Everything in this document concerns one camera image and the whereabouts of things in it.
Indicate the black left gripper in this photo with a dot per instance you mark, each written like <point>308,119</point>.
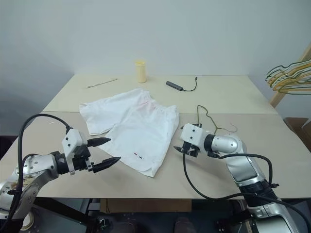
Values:
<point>81,159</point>

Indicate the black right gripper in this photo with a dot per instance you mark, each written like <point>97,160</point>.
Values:
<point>190,150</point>

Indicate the white shorts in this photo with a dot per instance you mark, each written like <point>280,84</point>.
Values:
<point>136,131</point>

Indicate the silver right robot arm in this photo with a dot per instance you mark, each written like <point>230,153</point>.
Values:
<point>226,144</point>

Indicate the pale yellow plastic cup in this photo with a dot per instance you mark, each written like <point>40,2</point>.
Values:
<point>141,72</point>

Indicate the beige tape roll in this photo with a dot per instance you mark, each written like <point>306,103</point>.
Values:
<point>30,218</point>

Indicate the wooden clothes rack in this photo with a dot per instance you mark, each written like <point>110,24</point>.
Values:
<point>279,97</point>

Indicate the brown cardboard box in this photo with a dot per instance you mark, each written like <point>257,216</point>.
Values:
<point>298,126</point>

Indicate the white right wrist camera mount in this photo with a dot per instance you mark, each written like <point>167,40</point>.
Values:
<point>192,133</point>

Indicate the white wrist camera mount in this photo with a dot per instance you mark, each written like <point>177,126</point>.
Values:
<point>73,138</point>
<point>192,133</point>

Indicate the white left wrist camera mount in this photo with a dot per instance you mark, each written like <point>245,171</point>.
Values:
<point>73,138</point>

